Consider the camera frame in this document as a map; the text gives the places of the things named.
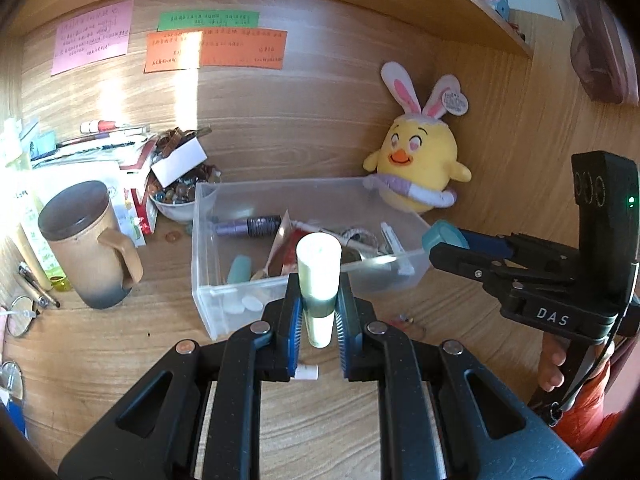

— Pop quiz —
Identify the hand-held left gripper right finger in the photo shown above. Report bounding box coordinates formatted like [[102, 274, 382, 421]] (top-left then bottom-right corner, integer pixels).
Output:
[[336, 275, 583, 480]]

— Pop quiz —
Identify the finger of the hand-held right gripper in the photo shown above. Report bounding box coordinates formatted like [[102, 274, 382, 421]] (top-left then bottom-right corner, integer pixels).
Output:
[[459, 229, 581, 277], [429, 241, 551, 307]]

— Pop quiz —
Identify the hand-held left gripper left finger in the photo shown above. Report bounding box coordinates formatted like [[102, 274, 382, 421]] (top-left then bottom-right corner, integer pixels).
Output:
[[57, 274, 304, 480]]

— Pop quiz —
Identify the teal cap object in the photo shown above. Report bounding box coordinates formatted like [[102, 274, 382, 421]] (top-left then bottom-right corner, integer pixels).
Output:
[[421, 220, 471, 252]]

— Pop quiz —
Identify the pale green tube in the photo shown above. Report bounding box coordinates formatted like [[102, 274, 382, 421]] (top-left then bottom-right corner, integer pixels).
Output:
[[296, 232, 343, 349]]

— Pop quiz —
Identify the red snack packet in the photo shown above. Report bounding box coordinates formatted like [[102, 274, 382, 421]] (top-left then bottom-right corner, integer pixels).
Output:
[[262, 209, 321, 279]]

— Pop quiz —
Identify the clear plastic box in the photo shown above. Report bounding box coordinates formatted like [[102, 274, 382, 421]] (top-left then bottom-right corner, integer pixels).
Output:
[[191, 175, 432, 342]]

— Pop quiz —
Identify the teal small bottle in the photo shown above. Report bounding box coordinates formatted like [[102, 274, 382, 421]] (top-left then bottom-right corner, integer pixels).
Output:
[[227, 255, 254, 284]]

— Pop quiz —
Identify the purple tube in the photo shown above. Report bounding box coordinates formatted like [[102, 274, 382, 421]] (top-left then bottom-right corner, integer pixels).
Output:
[[215, 215, 284, 239]]

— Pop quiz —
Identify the person's right forearm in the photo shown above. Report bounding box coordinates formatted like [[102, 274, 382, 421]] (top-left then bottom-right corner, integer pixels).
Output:
[[554, 360, 632, 462]]

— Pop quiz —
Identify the person's right hand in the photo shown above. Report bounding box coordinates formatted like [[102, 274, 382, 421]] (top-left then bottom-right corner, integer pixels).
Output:
[[538, 334, 569, 393]]

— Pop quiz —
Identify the yellow chick plush toy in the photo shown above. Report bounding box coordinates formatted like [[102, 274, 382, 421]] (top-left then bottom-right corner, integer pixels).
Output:
[[362, 61, 473, 214]]

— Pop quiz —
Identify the white bowl of trinkets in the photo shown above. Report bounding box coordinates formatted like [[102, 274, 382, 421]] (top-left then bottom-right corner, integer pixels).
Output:
[[150, 127, 224, 206]]

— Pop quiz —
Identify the red white carton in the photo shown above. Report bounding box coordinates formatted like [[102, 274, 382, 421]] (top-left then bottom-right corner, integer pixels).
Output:
[[122, 170, 159, 237]]

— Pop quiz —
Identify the white card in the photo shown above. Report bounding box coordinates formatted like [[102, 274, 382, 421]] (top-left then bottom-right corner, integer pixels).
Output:
[[151, 140, 209, 187]]

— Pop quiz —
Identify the brown bag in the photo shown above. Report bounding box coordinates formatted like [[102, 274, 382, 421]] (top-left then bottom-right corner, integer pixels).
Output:
[[569, 0, 640, 107]]

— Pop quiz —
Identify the brown ceramic mug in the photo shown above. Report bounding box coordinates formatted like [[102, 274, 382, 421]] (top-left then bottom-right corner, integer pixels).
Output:
[[37, 181, 145, 310]]

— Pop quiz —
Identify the black pen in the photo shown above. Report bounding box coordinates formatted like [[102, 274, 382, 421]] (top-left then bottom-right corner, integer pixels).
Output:
[[19, 261, 61, 308], [17, 269, 51, 309]]

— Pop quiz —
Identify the white red marker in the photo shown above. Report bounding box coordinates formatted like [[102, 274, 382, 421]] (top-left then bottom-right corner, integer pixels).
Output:
[[80, 118, 151, 134]]

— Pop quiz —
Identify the green liquid bottle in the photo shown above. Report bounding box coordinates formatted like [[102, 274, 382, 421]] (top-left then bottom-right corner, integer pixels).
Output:
[[0, 147, 69, 294]]

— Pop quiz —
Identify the small round mirror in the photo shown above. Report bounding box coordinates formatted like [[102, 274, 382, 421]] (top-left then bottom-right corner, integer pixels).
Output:
[[0, 296, 37, 337]]

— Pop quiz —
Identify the orange sticky note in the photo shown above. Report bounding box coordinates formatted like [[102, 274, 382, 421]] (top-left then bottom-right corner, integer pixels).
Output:
[[144, 29, 288, 75]]

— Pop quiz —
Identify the light blue box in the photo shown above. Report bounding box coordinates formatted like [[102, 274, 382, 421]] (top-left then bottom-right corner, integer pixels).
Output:
[[29, 130, 57, 157]]

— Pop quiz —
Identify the green sticky note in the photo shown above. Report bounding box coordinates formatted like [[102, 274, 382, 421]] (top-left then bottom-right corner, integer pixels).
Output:
[[156, 10, 260, 33]]

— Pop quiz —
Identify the pink sticky note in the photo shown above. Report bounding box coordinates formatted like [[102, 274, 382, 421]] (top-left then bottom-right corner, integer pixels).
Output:
[[51, 0, 135, 77]]

